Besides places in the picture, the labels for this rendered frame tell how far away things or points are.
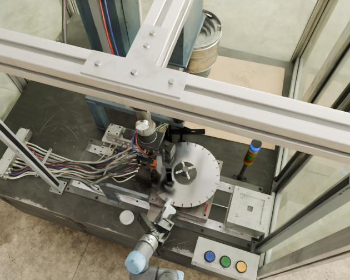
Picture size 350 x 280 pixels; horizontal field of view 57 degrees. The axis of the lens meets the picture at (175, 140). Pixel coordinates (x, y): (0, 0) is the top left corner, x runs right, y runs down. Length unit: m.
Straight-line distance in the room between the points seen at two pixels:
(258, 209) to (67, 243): 1.47
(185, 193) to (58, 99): 1.03
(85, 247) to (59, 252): 0.18
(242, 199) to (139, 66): 1.22
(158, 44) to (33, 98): 1.76
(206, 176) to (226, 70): 0.84
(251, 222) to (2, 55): 1.28
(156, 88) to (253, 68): 1.78
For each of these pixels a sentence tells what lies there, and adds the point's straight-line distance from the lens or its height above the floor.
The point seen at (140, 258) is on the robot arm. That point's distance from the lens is 1.31.
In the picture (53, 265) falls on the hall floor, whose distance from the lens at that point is 2.54.
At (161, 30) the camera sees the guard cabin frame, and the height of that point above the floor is 2.05.
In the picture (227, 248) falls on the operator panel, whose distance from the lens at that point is 1.51.
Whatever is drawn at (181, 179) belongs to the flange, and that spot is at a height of 0.96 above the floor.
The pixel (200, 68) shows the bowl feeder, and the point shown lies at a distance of 1.88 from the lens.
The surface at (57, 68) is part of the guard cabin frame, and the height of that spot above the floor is 2.05.
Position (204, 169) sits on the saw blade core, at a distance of 1.54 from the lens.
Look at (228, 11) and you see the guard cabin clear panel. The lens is 2.13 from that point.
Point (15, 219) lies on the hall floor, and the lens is 2.73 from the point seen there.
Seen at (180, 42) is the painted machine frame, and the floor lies 1.46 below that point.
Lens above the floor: 2.38
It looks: 63 degrees down
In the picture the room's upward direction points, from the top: 1 degrees counter-clockwise
